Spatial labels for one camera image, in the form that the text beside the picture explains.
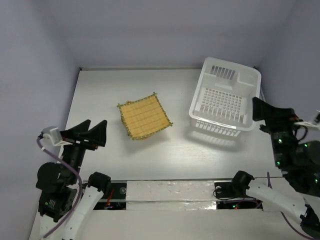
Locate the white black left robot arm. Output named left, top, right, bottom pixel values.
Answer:
left=36, top=119, right=112, bottom=240

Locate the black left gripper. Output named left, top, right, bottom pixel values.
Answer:
left=61, top=117, right=109, bottom=181

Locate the large square bamboo mat plate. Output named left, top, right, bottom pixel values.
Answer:
left=117, top=92, right=173, bottom=141

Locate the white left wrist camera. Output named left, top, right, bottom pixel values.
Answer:
left=40, top=126, right=69, bottom=147

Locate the orange rounded-square woven plate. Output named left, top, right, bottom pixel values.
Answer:
left=136, top=133, right=154, bottom=141

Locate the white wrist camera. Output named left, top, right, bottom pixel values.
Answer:
left=295, top=110, right=320, bottom=130
left=40, top=126, right=69, bottom=147

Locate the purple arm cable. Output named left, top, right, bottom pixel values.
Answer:
left=36, top=136, right=85, bottom=240
left=266, top=171, right=313, bottom=238

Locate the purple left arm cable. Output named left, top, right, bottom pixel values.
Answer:
left=36, top=136, right=85, bottom=240

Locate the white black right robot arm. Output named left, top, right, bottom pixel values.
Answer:
left=230, top=97, right=320, bottom=240

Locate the white plastic dish rack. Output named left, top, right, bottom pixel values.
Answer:
left=188, top=57, right=261, bottom=137

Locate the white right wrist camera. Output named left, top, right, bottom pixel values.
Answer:
left=295, top=110, right=320, bottom=130

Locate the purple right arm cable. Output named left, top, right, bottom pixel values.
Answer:
left=266, top=171, right=313, bottom=238

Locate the white foam strip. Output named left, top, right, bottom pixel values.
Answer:
left=125, top=180, right=217, bottom=211

